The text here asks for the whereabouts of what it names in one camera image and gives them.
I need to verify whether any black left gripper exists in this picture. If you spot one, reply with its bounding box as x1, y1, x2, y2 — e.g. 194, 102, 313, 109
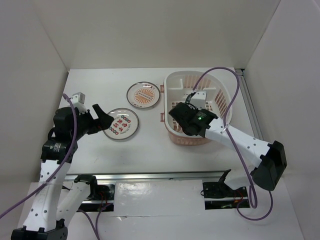
70, 103, 114, 140

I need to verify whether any plate with red characters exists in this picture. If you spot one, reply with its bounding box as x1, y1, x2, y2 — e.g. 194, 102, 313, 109
103, 108, 140, 141

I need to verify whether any plate with orange sunburst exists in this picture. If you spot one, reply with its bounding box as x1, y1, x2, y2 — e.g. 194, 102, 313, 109
126, 81, 161, 109

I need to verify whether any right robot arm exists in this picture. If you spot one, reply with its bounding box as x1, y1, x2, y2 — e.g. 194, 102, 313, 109
169, 102, 287, 196

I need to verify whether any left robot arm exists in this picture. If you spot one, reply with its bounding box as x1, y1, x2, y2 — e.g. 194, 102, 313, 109
10, 103, 114, 240

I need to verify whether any white pink plastic dish rack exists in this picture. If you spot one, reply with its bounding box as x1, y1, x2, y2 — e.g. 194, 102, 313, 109
159, 70, 234, 147

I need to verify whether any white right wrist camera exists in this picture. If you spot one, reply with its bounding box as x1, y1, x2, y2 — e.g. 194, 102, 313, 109
185, 90, 207, 109

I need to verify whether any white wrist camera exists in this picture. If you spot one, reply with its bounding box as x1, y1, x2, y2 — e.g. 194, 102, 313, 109
185, 90, 207, 109
70, 92, 87, 112

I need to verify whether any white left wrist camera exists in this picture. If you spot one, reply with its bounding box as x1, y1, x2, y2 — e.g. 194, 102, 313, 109
70, 92, 87, 112

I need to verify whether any aluminium front rail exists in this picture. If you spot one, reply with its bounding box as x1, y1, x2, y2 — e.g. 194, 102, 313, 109
63, 169, 232, 183

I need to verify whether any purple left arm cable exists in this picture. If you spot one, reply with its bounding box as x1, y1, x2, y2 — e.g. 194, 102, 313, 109
0, 93, 81, 221

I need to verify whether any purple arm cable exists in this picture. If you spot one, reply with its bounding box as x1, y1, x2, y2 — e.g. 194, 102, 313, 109
0, 93, 81, 221
192, 66, 273, 221

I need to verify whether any aluminium side rail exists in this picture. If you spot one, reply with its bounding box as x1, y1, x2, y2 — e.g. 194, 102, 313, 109
235, 68, 264, 140

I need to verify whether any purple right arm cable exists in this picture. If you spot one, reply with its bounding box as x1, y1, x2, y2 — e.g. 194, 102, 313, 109
192, 66, 273, 221

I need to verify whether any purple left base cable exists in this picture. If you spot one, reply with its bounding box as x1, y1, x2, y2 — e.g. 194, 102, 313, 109
79, 203, 111, 240

